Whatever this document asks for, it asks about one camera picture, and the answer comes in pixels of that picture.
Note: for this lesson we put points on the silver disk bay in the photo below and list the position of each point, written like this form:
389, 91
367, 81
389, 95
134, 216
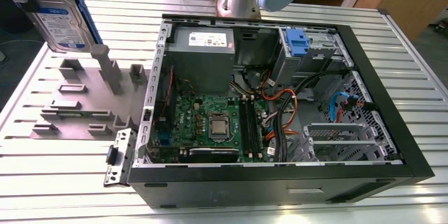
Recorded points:
343, 142

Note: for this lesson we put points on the green motherboard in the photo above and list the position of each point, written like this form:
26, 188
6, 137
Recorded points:
197, 140

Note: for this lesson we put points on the grey power supply unit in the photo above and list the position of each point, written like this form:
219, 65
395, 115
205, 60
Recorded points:
199, 72

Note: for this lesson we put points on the silver slot retention bracket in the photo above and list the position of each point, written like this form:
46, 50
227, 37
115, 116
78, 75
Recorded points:
125, 140

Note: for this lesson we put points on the silver CPU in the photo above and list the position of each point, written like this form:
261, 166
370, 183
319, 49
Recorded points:
222, 127

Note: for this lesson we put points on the black CPU socket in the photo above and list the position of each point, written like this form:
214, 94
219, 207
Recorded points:
222, 138

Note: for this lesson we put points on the silver optical drive cage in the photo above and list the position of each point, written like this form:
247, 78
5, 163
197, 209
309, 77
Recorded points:
298, 69

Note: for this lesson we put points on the grey parts rack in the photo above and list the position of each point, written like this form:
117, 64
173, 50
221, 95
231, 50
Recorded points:
98, 98

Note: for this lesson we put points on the black graphics card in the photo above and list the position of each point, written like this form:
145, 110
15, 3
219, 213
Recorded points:
210, 155

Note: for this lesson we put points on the green RAM stick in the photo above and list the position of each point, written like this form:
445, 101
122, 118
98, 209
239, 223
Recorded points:
75, 115

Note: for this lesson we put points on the black RAM slot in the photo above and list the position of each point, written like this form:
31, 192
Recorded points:
249, 127
257, 127

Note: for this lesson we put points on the blue drive latch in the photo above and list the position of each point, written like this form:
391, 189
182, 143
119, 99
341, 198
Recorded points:
298, 43

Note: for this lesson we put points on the dark blue rear connector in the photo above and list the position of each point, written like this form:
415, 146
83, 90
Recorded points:
113, 154

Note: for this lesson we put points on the black open PC case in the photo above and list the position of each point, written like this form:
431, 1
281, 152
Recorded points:
245, 190

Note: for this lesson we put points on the hard disk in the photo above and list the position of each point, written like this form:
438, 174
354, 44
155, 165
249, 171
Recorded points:
63, 24

